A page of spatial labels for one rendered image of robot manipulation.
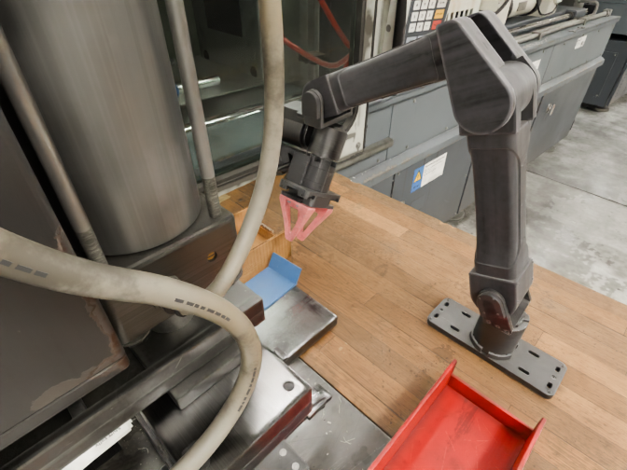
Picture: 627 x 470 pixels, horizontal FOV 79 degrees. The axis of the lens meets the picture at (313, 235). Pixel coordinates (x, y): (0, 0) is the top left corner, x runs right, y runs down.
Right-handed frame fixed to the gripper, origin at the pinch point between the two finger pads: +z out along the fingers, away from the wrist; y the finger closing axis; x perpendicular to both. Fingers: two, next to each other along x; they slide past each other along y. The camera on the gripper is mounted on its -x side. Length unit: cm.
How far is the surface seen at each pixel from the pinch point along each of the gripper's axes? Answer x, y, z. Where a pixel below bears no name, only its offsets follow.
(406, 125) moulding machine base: -30, -89, -32
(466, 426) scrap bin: 37.0, 1.5, 11.1
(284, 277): 0.8, 0.4, 7.9
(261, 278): -2.0, 2.9, 9.3
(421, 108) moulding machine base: -29, -94, -40
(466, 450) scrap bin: 38.4, 3.9, 12.5
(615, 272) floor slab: 60, -205, -1
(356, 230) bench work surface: 0.6, -20.5, -1.1
